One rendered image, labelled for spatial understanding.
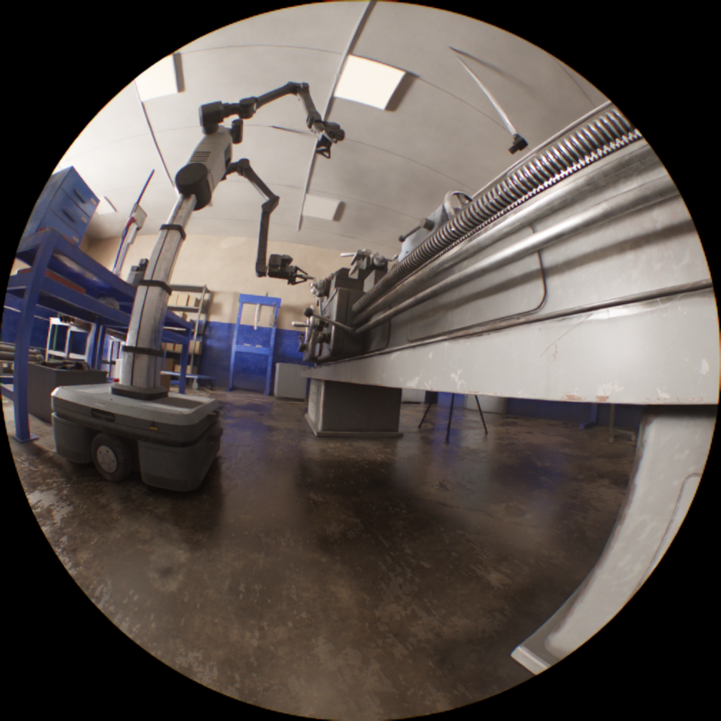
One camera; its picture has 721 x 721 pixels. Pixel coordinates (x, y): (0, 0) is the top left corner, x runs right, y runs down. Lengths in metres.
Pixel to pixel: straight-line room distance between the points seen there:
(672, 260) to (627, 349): 0.22
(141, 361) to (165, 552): 0.64
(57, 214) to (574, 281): 1.84
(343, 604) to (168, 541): 0.40
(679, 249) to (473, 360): 0.32
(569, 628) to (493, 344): 0.40
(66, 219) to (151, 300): 0.88
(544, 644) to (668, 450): 0.32
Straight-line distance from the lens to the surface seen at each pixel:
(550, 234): 0.35
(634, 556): 0.35
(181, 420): 0.75
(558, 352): 0.20
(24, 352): 1.32
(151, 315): 1.01
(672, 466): 0.32
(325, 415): 1.70
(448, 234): 0.51
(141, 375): 0.99
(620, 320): 0.19
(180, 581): 0.56
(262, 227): 1.40
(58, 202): 1.62
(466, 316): 0.53
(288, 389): 3.76
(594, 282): 0.39
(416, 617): 0.51
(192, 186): 1.22
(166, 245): 1.11
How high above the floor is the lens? 0.41
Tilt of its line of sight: 5 degrees up
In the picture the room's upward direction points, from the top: 5 degrees clockwise
